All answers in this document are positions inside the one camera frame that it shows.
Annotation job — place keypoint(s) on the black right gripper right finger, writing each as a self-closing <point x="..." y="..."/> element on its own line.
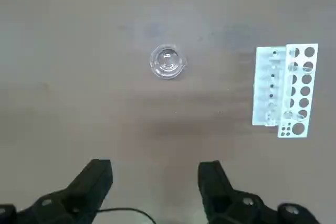
<point x="215" y="190"/>

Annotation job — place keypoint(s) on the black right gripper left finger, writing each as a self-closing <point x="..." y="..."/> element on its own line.
<point x="89" y="182"/>

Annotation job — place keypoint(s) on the white test tube rack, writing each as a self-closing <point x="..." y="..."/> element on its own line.
<point x="262" y="90"/>

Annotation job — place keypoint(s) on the clear glass beaker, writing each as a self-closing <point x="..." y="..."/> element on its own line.
<point x="168" y="62"/>

